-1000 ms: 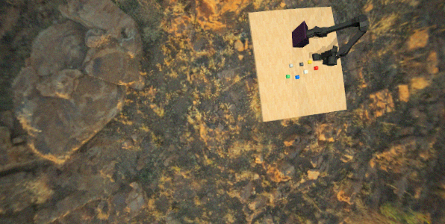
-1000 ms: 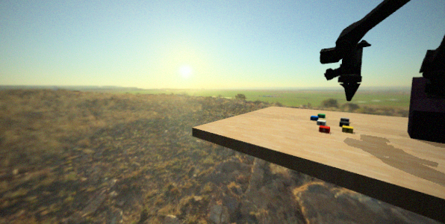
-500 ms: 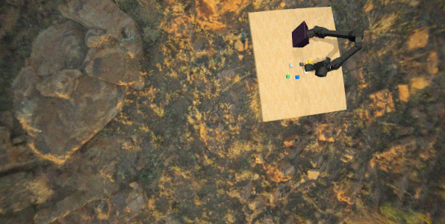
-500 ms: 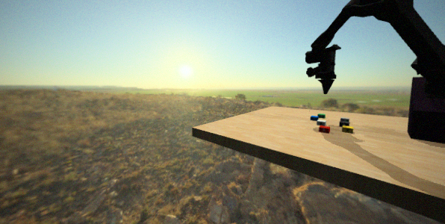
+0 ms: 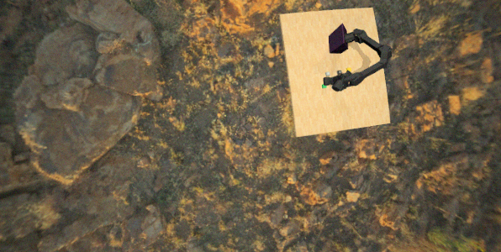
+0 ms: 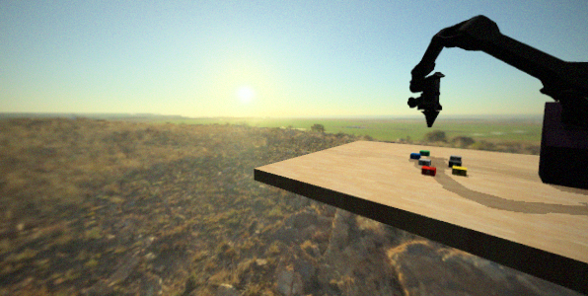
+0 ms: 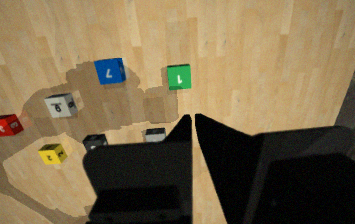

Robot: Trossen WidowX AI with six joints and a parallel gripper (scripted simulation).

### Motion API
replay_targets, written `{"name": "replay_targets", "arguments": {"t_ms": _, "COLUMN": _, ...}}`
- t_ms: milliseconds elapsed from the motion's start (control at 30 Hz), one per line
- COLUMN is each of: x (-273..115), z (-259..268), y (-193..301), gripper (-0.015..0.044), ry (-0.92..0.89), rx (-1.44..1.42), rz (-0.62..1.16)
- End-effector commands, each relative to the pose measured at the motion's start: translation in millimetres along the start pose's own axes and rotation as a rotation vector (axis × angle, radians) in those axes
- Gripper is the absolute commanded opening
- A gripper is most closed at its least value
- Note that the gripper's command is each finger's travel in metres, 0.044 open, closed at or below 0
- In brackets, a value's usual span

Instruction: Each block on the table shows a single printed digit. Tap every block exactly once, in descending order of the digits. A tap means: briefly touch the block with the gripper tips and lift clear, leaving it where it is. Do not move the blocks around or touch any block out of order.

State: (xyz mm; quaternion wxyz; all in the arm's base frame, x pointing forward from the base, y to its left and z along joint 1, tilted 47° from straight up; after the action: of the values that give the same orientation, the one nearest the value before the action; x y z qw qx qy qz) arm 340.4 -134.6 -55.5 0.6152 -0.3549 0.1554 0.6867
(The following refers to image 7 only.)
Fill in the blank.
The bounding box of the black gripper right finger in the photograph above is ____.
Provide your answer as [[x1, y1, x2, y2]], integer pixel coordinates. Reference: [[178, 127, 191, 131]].
[[195, 113, 354, 224]]

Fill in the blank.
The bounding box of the grey block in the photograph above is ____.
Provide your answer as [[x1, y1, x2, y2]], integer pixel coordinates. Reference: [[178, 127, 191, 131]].
[[145, 128, 166, 142]]

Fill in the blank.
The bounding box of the green block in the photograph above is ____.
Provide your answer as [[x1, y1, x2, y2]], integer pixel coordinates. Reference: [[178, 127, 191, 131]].
[[167, 63, 192, 90]]

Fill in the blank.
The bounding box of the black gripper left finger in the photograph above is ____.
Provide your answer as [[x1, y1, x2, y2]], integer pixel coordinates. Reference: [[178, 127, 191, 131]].
[[82, 114, 193, 224]]

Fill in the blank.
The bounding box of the red block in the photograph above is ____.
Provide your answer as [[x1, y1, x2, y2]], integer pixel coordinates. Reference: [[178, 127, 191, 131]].
[[0, 114, 24, 137]]

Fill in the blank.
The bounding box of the black block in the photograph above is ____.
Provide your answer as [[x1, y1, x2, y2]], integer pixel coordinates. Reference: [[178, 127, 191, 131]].
[[82, 134, 108, 152]]

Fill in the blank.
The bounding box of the yellow block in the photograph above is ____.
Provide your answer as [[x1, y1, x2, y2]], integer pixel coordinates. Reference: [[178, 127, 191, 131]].
[[38, 143, 68, 165]]

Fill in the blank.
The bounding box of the blue block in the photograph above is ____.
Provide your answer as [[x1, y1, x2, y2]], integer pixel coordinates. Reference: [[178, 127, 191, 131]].
[[93, 58, 127, 85]]

